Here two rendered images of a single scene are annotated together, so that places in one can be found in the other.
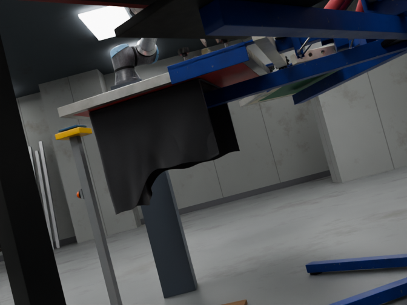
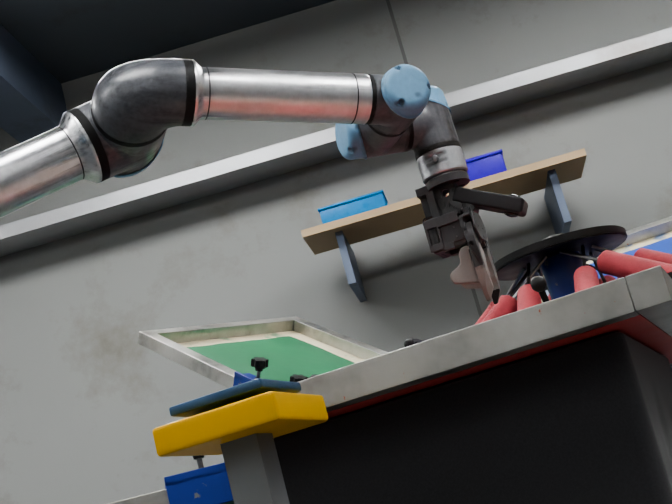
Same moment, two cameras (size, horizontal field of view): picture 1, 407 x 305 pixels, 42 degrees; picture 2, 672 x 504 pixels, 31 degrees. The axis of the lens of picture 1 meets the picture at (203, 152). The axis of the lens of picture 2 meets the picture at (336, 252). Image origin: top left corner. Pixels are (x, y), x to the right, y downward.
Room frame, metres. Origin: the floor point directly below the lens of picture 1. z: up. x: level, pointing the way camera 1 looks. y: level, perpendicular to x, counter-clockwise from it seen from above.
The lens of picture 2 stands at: (2.31, 1.76, 0.79)
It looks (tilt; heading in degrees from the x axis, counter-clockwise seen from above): 14 degrees up; 273
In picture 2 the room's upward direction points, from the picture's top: 15 degrees counter-clockwise
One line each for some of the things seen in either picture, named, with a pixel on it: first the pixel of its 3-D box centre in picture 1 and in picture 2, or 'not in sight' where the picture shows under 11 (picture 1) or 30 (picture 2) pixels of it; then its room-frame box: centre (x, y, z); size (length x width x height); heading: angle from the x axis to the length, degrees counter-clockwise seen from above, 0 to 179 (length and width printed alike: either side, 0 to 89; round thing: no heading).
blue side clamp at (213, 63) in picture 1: (208, 64); not in sight; (1.91, -0.10, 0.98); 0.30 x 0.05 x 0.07; 75
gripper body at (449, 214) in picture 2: not in sight; (452, 216); (2.22, -0.15, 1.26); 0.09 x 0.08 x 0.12; 166
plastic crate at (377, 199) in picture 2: not in sight; (355, 214); (2.46, -3.11, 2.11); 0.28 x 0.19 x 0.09; 179
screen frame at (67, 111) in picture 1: (172, 91); (488, 381); (2.24, 0.06, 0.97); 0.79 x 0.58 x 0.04; 75
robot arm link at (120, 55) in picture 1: (122, 57); not in sight; (2.98, 0.31, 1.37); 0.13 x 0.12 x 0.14; 113
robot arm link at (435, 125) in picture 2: not in sight; (427, 123); (2.21, -0.15, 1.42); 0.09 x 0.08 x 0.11; 23
